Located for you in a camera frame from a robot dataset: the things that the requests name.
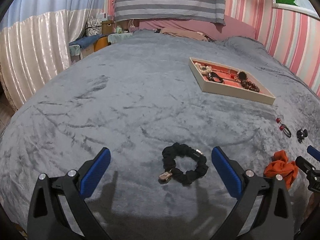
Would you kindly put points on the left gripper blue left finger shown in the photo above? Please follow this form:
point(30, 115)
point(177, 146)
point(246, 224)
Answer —
point(46, 218)

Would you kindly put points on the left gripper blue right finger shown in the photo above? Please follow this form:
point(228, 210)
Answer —
point(274, 218)

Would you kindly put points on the orange fabric scrunchie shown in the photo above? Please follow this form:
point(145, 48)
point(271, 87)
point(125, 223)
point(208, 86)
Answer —
point(281, 165)

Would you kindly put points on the black hair claw clip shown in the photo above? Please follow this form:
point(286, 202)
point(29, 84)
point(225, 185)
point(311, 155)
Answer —
point(301, 135)

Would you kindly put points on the black hair tie red beads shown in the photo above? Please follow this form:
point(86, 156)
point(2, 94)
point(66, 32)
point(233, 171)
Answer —
point(284, 128)

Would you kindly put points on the black scrunchie with charm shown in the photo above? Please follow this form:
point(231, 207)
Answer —
point(183, 164)

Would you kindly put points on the cream fabric scrunchie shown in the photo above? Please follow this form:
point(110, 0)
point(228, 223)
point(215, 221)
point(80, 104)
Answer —
point(203, 69)

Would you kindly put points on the grey plush bed blanket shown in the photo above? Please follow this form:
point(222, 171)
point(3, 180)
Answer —
point(136, 98)

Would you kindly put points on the beige tray with brick lining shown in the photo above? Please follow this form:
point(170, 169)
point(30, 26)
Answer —
point(220, 82)

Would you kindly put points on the white satin curtain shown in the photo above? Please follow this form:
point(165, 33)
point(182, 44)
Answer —
point(37, 49)

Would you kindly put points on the blue cloth on side table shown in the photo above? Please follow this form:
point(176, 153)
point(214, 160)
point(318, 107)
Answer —
point(85, 41)

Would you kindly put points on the patterned fabric bag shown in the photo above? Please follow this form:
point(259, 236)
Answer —
point(93, 27)

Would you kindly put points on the brown storage box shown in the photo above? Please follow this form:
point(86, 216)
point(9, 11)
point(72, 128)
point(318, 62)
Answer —
point(107, 27)

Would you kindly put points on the tan pillow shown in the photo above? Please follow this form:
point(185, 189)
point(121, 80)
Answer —
point(184, 33)

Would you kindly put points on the grey striped hanging sheet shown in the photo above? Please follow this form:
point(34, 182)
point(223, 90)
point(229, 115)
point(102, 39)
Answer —
point(212, 11)

